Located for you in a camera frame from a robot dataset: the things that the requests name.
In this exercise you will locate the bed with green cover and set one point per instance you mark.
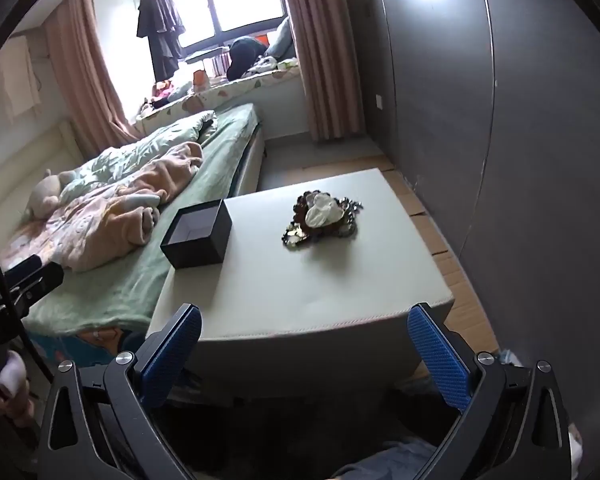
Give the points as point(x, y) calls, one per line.
point(205, 175)

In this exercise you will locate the floral window seat cushion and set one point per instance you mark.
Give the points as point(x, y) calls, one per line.
point(240, 85)

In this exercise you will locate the grey wardrobe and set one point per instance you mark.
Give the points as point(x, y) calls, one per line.
point(480, 110)

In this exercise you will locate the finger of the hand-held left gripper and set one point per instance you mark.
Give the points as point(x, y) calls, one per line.
point(37, 280)

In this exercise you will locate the person's denim leg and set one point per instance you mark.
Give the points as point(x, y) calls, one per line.
point(380, 462)

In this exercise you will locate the person's left hand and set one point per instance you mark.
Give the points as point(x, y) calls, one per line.
point(12, 375)

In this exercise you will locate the pink curtain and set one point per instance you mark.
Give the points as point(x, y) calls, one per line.
point(80, 70)
point(320, 60)

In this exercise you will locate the white wall outlet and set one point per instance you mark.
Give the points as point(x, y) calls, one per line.
point(379, 101)

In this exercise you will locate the pale green patterned duvet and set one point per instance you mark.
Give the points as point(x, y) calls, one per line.
point(155, 145)

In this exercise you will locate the white leather ottoman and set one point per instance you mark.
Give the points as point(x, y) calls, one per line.
point(280, 285)

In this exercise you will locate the black bag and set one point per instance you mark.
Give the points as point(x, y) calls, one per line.
point(245, 55)

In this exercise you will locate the heap of jewelry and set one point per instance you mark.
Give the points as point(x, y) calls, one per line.
point(300, 232)

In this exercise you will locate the hanging dark clothes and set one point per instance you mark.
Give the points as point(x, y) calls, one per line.
point(160, 20)

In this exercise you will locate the beige plush toy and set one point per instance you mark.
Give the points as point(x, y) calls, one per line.
point(45, 195)

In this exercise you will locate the black jewelry box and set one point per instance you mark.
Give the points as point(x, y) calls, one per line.
point(200, 250)

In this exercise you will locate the pile of colourful clothes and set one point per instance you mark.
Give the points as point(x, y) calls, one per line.
point(162, 92)

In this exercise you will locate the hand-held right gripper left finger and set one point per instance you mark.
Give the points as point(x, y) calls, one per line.
point(172, 360)

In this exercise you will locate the hanging white cloth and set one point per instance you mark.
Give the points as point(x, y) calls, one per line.
point(15, 80)

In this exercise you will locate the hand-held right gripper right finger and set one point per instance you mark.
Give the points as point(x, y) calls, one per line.
point(437, 360)

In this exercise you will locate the grey pillow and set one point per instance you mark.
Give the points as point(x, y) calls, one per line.
point(282, 40)

